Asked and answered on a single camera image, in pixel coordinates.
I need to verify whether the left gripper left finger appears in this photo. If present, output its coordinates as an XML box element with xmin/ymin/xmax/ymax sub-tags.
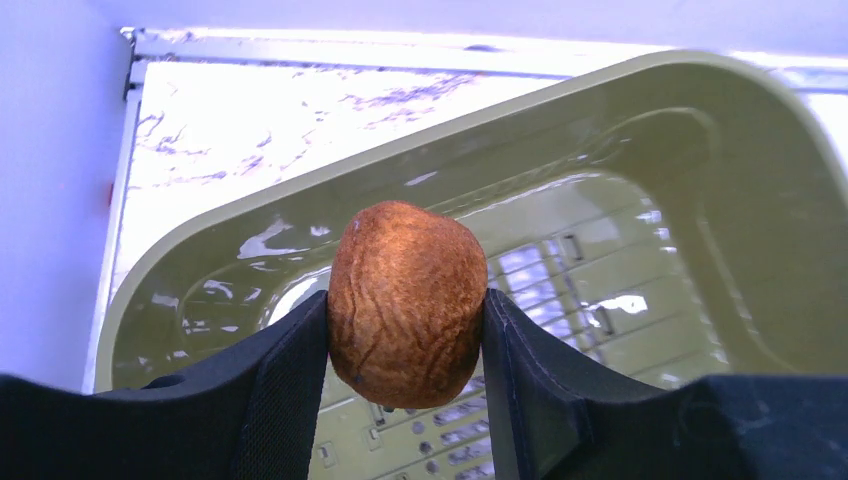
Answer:
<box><xmin>1</xmin><ymin>292</ymin><xmax>327</xmax><ymax>479</ymax></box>

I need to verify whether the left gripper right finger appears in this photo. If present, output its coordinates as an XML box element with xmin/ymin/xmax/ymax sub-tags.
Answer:
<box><xmin>482</xmin><ymin>289</ymin><xmax>847</xmax><ymax>479</ymax></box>

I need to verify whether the brown avocado pit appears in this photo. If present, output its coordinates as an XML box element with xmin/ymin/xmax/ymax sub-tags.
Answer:
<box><xmin>327</xmin><ymin>201</ymin><xmax>488</xmax><ymax>409</ymax></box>

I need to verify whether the olive green plastic bin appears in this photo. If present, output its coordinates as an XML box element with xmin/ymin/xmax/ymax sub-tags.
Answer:
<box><xmin>93</xmin><ymin>50</ymin><xmax>848</xmax><ymax>480</ymax></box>

